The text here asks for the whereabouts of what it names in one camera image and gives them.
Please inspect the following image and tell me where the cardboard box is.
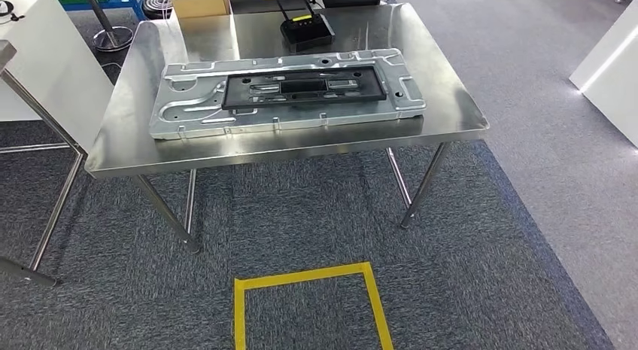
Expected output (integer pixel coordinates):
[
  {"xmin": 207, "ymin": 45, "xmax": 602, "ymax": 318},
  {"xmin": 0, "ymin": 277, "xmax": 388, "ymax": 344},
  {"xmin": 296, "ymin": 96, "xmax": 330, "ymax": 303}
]
[{"xmin": 172, "ymin": 0, "xmax": 231, "ymax": 20}]

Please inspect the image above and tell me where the yellow floor tape marking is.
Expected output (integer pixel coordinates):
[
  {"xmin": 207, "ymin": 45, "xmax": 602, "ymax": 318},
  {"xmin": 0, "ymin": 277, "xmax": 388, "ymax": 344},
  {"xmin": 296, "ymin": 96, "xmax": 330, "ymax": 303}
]
[{"xmin": 232, "ymin": 261, "xmax": 395, "ymax": 350}]

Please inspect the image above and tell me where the black router with antennas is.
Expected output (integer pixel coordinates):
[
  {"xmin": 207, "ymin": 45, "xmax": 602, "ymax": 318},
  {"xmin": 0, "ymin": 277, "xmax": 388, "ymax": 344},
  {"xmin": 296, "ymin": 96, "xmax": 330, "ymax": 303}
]
[{"xmin": 260, "ymin": 0, "xmax": 336, "ymax": 53}]

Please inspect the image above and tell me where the steel workbench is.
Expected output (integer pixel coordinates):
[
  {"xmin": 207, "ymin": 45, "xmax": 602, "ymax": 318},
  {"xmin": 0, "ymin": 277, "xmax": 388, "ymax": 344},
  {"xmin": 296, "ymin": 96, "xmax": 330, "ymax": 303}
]
[{"xmin": 84, "ymin": 2, "xmax": 491, "ymax": 254}]

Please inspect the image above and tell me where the steel side table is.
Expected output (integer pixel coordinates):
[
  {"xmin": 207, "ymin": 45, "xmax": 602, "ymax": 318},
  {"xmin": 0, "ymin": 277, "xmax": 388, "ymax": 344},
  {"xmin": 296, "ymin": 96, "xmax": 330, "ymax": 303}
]
[{"xmin": 0, "ymin": 38, "xmax": 88, "ymax": 289}]

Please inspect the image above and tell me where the steel stanchion post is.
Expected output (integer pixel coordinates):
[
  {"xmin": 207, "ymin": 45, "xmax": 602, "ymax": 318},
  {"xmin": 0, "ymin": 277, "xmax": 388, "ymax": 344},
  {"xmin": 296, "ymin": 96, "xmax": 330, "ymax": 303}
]
[{"xmin": 82, "ymin": 0, "xmax": 135, "ymax": 53}]

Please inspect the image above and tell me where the blue metal cart frame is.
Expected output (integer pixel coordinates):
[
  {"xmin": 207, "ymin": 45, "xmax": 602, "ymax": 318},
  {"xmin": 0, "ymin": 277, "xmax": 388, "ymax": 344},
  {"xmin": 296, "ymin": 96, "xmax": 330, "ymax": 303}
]
[{"xmin": 59, "ymin": 0, "xmax": 148, "ymax": 20}]

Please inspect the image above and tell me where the coiled black hose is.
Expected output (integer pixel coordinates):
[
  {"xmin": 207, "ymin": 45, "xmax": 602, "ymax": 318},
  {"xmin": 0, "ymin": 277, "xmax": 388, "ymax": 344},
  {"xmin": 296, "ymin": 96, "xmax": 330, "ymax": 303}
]
[{"xmin": 141, "ymin": 0, "xmax": 174, "ymax": 20}]

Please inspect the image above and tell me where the black plastic plate frame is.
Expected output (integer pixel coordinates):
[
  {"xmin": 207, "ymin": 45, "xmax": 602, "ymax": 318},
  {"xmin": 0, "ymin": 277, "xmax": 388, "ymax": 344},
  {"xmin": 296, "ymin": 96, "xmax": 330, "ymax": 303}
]
[{"xmin": 220, "ymin": 65, "xmax": 389, "ymax": 112}]

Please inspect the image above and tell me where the stamped metal panel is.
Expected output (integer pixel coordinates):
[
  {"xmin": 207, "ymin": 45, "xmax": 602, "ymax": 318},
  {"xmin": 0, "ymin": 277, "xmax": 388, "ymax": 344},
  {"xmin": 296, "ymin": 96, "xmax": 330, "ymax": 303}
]
[{"xmin": 148, "ymin": 48, "xmax": 427, "ymax": 141}]

